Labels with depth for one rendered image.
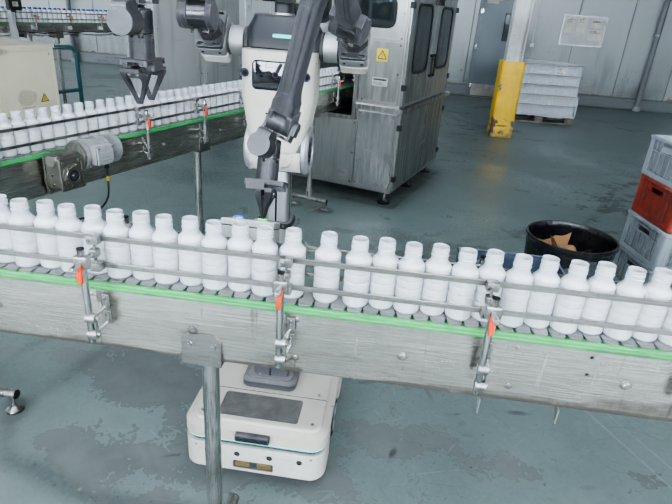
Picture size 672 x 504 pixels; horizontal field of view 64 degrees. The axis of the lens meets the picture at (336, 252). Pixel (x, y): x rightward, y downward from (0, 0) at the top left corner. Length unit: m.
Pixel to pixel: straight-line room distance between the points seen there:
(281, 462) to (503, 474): 0.88
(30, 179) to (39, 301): 1.12
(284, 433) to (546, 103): 9.23
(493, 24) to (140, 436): 11.91
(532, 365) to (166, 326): 0.86
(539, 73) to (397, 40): 6.02
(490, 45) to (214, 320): 12.21
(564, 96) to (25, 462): 9.77
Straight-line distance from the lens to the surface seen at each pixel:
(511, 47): 8.84
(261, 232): 1.21
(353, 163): 5.01
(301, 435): 2.01
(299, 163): 1.76
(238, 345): 1.33
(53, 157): 2.49
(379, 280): 1.21
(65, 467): 2.38
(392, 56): 4.75
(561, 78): 10.62
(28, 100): 5.35
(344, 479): 2.22
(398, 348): 1.27
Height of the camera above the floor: 1.63
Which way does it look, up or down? 24 degrees down
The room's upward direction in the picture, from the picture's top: 4 degrees clockwise
